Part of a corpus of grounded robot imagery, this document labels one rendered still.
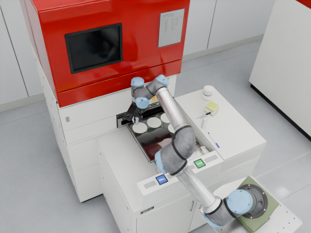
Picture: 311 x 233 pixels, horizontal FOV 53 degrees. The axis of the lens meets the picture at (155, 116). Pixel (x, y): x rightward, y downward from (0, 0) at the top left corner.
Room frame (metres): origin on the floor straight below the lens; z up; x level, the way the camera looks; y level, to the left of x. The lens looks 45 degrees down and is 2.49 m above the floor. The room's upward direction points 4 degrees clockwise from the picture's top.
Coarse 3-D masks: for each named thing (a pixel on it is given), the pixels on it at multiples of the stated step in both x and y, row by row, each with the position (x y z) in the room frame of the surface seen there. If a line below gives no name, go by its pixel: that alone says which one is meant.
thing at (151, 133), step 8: (144, 120) 1.52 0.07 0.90; (152, 128) 1.45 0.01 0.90; (160, 128) 1.46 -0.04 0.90; (136, 136) 1.37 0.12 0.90; (144, 136) 1.37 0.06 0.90; (152, 136) 1.38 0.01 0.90; (160, 136) 1.38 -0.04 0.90; (168, 136) 1.39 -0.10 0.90; (144, 144) 1.30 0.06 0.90; (152, 144) 1.31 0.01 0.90; (160, 144) 1.31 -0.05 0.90; (152, 152) 1.25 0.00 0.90
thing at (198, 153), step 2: (194, 152) 1.29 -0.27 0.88; (196, 152) 1.29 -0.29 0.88; (198, 152) 1.29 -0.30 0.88; (200, 152) 1.29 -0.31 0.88; (192, 154) 1.27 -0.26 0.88; (194, 154) 1.27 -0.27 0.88; (196, 154) 1.27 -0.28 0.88; (198, 154) 1.27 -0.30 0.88; (200, 154) 1.27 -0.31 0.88; (202, 154) 1.27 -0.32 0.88; (192, 156) 1.25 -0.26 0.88; (194, 156) 1.25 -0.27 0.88; (196, 156) 1.25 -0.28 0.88; (198, 156) 1.25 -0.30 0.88; (188, 158) 1.23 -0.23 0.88; (190, 158) 1.23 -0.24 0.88; (192, 158) 1.24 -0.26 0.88; (194, 158) 1.24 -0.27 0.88; (188, 160) 1.21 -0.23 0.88; (156, 168) 1.14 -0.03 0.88; (156, 170) 1.12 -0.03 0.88; (156, 172) 1.12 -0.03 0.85; (158, 172) 1.11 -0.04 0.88
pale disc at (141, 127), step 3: (138, 123) 1.49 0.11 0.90; (141, 123) 1.49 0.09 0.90; (135, 126) 1.46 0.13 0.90; (138, 126) 1.46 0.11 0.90; (141, 126) 1.46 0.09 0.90; (144, 126) 1.47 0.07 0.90; (135, 129) 1.43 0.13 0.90; (138, 129) 1.43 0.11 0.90; (141, 129) 1.43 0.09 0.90; (144, 129) 1.43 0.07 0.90; (138, 132) 1.40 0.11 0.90; (141, 132) 1.41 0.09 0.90
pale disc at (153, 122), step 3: (153, 117) 1.56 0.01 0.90; (150, 120) 1.53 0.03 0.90; (153, 120) 1.53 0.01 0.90; (156, 120) 1.53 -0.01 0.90; (159, 120) 1.53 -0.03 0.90; (147, 123) 1.49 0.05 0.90; (150, 123) 1.50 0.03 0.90; (153, 123) 1.50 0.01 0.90; (156, 123) 1.50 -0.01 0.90; (159, 123) 1.50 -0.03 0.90; (150, 126) 1.47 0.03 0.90; (153, 126) 1.47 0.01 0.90; (156, 126) 1.47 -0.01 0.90
